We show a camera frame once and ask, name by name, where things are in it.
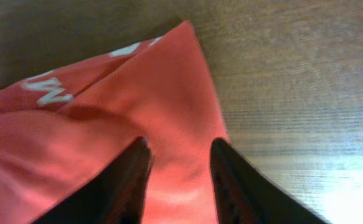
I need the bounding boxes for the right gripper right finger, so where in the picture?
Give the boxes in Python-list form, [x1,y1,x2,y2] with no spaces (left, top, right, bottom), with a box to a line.
[210,138,325,224]

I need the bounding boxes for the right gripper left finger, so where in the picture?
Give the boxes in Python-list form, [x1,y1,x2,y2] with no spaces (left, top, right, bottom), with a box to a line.
[34,137,152,224]

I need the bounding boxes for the orange FRAM t-shirt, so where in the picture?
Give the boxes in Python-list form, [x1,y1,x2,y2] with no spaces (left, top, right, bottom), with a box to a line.
[0,21,227,223]

